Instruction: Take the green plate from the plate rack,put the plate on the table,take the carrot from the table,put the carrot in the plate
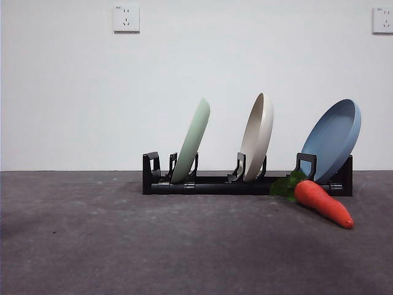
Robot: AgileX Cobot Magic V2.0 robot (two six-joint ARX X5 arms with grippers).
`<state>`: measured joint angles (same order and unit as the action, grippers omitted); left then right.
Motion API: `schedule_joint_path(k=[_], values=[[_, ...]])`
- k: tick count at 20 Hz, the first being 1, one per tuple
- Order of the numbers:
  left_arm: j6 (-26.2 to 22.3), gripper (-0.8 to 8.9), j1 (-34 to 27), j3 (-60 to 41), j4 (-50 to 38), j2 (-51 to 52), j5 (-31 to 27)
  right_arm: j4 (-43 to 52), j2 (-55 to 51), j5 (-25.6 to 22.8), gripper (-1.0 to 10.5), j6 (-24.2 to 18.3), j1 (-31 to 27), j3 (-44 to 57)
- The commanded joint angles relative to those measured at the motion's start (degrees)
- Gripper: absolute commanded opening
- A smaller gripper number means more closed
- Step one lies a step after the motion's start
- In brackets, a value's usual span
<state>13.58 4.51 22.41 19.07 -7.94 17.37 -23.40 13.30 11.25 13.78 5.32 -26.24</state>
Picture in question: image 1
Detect light green round plate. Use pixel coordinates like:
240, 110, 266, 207
170, 97, 211, 184

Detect orange toy carrot green leaves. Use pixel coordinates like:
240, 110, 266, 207
269, 170, 355, 230

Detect black plate rack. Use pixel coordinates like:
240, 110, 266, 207
142, 151, 354, 197

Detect cream round plate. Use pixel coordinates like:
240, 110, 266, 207
239, 92, 274, 182

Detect blue round plate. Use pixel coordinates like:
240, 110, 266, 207
299, 98, 362, 183

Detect white wall socket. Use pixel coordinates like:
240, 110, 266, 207
112, 4, 141, 34
372, 6, 393, 34

